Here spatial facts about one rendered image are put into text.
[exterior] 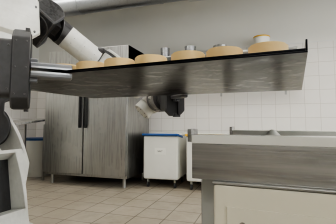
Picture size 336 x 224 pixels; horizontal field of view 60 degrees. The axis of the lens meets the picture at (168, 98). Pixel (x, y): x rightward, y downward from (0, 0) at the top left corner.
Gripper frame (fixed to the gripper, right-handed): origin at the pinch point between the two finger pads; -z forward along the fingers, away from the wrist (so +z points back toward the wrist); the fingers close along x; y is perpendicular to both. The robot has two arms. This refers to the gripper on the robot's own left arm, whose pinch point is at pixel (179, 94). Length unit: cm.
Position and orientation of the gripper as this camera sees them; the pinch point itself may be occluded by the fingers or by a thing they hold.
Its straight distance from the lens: 81.4
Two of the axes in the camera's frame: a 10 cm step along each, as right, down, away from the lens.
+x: -0.1, -10.0, 0.8
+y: 9.3, 0.3, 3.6
